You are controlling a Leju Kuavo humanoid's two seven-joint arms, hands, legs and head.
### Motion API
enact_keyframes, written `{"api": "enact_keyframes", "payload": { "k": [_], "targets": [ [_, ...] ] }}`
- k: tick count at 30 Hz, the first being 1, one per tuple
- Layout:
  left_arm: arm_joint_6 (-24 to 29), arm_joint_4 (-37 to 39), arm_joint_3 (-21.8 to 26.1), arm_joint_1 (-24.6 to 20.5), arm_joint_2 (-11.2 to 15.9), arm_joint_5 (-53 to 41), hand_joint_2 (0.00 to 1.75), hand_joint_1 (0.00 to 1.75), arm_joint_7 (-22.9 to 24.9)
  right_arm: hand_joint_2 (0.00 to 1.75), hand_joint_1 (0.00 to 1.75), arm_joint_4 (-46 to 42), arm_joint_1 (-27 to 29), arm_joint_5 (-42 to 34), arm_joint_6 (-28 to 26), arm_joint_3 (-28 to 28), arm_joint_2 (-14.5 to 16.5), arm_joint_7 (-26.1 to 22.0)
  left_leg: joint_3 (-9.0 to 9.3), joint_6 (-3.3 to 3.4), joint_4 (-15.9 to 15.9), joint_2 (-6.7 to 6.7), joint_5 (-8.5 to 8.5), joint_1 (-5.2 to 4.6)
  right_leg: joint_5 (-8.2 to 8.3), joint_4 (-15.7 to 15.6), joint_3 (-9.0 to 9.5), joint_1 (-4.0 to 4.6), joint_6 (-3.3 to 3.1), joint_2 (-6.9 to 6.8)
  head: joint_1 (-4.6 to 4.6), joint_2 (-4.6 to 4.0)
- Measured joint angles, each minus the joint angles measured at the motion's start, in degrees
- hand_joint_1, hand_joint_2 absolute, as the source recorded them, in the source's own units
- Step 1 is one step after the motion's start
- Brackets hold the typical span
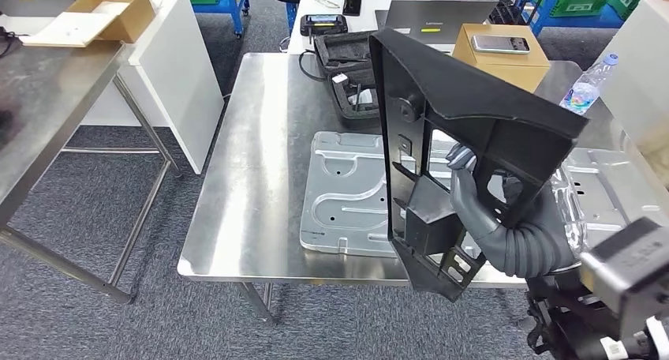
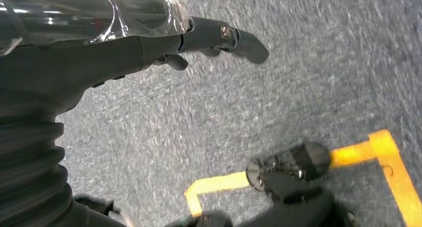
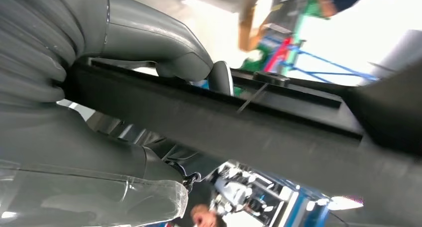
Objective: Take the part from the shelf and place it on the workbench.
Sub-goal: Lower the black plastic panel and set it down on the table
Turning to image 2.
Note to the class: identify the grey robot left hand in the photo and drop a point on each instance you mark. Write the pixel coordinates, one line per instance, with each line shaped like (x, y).
(82, 64)

